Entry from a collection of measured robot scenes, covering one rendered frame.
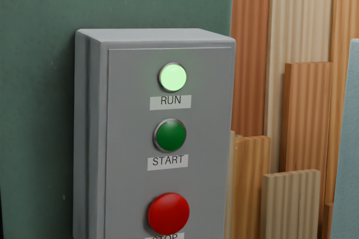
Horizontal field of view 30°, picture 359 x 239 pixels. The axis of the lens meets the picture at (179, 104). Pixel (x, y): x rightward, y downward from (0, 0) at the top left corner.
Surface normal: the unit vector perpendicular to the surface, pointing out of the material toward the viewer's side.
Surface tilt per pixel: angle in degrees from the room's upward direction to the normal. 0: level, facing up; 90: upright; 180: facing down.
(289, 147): 87
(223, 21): 90
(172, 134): 87
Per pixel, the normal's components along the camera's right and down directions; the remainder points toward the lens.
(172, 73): 0.37, 0.18
